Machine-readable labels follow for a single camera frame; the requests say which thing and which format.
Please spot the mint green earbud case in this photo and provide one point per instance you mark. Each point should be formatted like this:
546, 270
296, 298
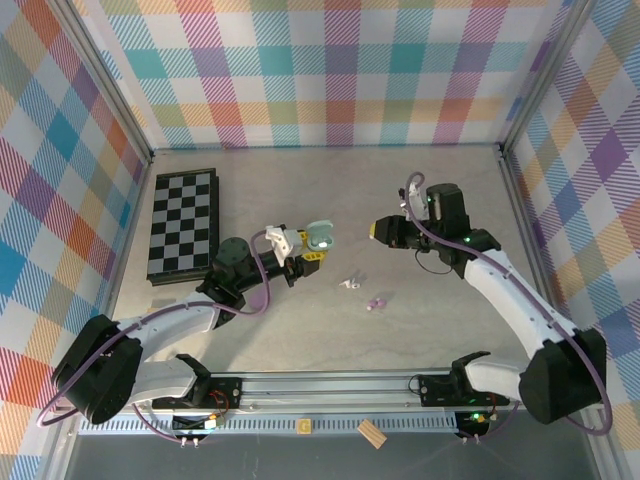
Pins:
320, 231

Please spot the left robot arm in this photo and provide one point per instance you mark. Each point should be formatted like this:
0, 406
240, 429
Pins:
95, 370

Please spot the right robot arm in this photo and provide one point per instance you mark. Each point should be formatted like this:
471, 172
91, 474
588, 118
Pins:
505, 295

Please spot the black and white chessboard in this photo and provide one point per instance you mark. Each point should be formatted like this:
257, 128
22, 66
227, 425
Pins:
180, 220

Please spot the yellow letter cube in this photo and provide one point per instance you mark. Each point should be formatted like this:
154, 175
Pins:
303, 426

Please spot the black controller board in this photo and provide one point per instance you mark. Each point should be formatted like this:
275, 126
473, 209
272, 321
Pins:
190, 424
470, 425

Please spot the wooden block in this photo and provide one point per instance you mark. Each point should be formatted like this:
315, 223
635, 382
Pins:
372, 432

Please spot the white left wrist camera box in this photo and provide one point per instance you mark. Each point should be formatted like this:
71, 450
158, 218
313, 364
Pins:
280, 242

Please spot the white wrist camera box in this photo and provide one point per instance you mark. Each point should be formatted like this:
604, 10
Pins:
280, 242
412, 192

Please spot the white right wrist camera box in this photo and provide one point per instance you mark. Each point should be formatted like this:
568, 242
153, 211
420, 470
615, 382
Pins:
412, 192

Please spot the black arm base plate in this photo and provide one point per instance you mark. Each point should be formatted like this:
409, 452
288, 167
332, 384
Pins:
227, 385
435, 390

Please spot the long aluminium base rail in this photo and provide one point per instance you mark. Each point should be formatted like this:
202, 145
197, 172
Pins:
325, 390

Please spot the aluminium frame post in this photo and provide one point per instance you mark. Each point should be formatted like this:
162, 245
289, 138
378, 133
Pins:
545, 75
111, 82

